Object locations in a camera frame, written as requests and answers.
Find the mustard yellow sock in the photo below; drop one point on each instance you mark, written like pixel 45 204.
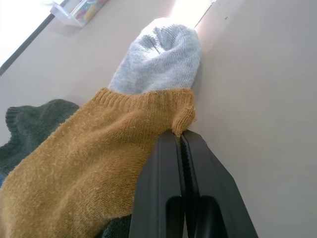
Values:
pixel 81 161

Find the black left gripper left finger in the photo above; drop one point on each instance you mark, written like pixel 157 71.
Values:
pixel 158 183

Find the clear box with colourful items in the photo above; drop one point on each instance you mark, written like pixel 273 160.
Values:
pixel 76 11

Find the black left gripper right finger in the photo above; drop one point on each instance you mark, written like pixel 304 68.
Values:
pixel 213 183

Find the light grey sock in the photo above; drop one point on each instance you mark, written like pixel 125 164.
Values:
pixel 158 62

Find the dark green sock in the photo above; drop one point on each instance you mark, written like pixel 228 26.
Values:
pixel 27 124

